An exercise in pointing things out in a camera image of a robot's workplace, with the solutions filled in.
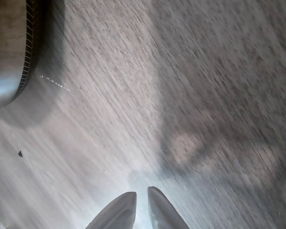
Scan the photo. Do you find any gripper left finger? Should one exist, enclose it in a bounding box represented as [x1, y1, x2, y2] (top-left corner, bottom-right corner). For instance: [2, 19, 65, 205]
[85, 191, 137, 229]

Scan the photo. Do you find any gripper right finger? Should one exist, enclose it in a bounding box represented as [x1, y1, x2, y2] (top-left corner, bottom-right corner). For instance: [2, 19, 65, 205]
[147, 186, 190, 229]

